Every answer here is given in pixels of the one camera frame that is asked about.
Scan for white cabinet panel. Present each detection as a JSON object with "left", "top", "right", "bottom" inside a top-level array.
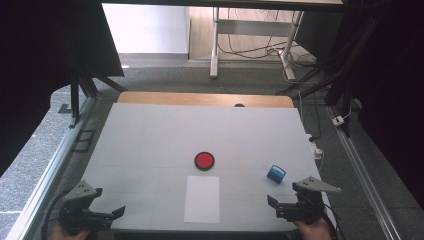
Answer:
[{"left": 101, "top": 3, "right": 190, "bottom": 55}]

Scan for aluminium rail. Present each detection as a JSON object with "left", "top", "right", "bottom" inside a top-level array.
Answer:
[
  {"left": 325, "top": 105, "right": 403, "bottom": 240},
  {"left": 5, "top": 96, "right": 98, "bottom": 240}
]

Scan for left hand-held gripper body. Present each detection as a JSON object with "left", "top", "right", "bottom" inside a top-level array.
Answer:
[{"left": 58, "top": 180, "right": 115, "bottom": 235}]

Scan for hand-held gripper cable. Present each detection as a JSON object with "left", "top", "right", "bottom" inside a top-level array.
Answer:
[
  {"left": 40, "top": 187, "right": 74, "bottom": 240},
  {"left": 319, "top": 199, "right": 340, "bottom": 240}
]

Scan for person's left hand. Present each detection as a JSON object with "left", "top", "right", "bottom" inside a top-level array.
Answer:
[{"left": 47, "top": 220, "right": 92, "bottom": 240}]

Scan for black metal stand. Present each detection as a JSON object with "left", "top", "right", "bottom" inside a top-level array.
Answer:
[
  {"left": 275, "top": 9, "right": 388, "bottom": 138},
  {"left": 57, "top": 43, "right": 128, "bottom": 130}
]

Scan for large white board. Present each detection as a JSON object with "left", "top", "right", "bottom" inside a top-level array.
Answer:
[{"left": 81, "top": 102, "right": 340, "bottom": 232}]

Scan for black curtain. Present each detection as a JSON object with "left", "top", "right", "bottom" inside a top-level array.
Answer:
[
  {"left": 328, "top": 0, "right": 424, "bottom": 208},
  {"left": 0, "top": 0, "right": 125, "bottom": 178}
]

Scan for person's right hand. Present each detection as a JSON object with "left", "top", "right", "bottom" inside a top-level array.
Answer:
[{"left": 292, "top": 213, "right": 335, "bottom": 240}]

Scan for red round ink pad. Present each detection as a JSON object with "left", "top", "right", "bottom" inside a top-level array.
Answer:
[{"left": 194, "top": 151, "right": 216, "bottom": 172}]

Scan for right hand-held gripper cable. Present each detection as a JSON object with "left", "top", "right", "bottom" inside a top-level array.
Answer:
[{"left": 319, "top": 199, "right": 340, "bottom": 240}]

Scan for white power strip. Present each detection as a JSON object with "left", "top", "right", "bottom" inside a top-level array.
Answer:
[{"left": 305, "top": 133, "right": 324, "bottom": 161}]

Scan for white metal desk frame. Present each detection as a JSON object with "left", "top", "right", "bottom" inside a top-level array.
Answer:
[{"left": 209, "top": 6, "right": 305, "bottom": 82}]

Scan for left hand-held gripper cable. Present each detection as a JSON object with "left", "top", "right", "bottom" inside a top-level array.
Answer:
[{"left": 40, "top": 187, "right": 74, "bottom": 240}]

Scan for blue stamp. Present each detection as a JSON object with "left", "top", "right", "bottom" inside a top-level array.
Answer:
[{"left": 266, "top": 164, "right": 287, "bottom": 185}]

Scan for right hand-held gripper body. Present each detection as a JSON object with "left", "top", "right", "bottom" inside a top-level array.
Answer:
[{"left": 275, "top": 176, "right": 343, "bottom": 225}]

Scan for white paper sheet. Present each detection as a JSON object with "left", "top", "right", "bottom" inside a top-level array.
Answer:
[{"left": 183, "top": 175, "right": 221, "bottom": 224}]

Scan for black cables on floor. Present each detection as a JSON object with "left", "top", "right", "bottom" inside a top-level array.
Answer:
[{"left": 217, "top": 8, "right": 323, "bottom": 96}]

